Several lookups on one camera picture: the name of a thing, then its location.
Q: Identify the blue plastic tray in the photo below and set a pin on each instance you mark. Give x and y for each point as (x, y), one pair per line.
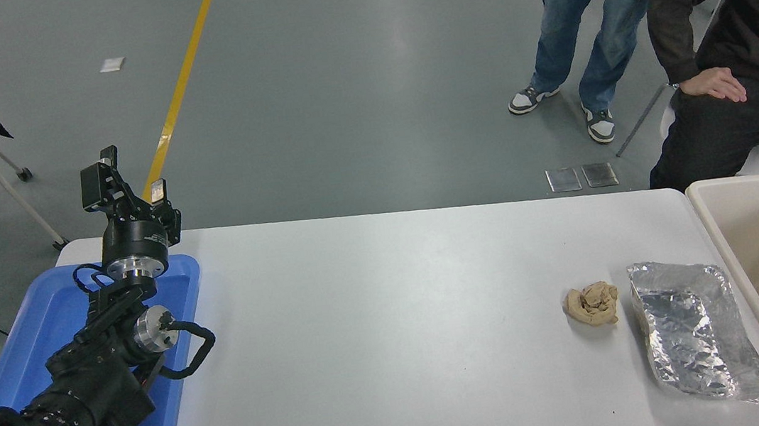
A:
(49, 322)

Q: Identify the crumpled tan paper ball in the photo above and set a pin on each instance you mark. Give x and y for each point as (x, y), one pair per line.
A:
(593, 304)

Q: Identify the standing person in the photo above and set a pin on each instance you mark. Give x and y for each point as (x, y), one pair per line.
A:
(585, 11)

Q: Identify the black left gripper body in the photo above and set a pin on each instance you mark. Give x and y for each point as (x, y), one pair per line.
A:
(134, 239)

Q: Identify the person's hand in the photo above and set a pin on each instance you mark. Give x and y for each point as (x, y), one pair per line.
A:
(715, 83)

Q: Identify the crumpled silver foil tray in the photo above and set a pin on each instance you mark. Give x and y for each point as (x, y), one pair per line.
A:
(694, 341)

